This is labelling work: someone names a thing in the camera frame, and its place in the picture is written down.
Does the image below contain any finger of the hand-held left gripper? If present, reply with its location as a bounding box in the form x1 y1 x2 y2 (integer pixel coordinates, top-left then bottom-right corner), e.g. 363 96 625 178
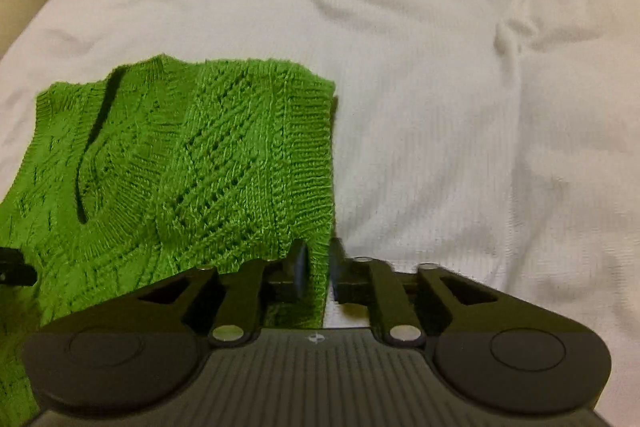
0 247 39 287

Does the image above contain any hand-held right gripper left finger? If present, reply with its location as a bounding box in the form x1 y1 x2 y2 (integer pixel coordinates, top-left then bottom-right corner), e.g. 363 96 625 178
136 239 309 349

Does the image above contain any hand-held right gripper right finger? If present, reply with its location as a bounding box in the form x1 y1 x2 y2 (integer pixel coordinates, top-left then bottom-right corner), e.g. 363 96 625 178
327 238 502 349

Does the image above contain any green knitted sweater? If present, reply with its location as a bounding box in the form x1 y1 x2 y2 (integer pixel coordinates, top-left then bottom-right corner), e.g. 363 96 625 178
0 54 338 427

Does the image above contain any white bed blanket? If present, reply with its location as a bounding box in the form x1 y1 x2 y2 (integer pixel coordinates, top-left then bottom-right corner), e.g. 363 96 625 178
0 0 640 338

